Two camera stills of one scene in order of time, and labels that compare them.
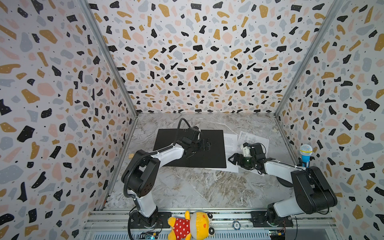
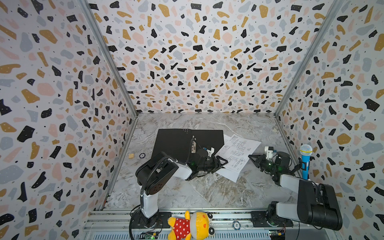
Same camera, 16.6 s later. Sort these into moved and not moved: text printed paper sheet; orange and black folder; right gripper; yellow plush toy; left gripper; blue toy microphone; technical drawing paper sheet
Moved: left gripper; right gripper; text printed paper sheet; technical drawing paper sheet
Not moved: yellow plush toy; orange and black folder; blue toy microphone
